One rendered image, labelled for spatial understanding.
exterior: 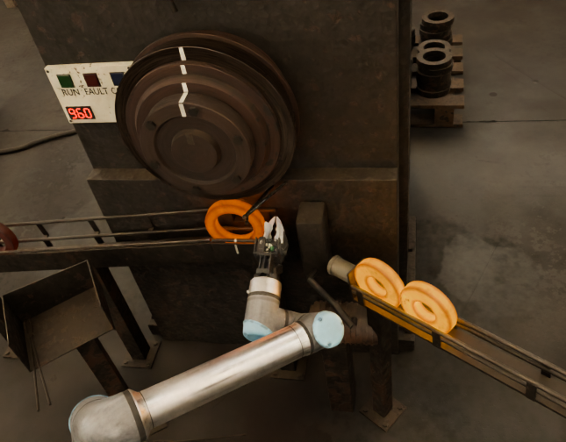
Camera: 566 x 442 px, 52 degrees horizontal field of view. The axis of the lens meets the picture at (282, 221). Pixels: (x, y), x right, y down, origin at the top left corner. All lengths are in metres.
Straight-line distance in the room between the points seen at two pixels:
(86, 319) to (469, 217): 1.75
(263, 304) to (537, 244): 1.50
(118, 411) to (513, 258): 1.83
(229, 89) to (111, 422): 0.78
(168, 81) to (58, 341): 0.87
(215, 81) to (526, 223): 1.80
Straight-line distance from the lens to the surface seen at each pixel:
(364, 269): 1.56
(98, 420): 1.35
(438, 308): 1.47
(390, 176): 1.65
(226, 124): 1.36
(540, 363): 1.49
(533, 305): 2.50
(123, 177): 1.86
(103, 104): 1.74
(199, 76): 1.39
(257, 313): 1.55
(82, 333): 1.84
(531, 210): 2.88
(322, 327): 1.45
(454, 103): 3.28
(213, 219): 1.74
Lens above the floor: 1.93
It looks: 43 degrees down
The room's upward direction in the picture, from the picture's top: 11 degrees counter-clockwise
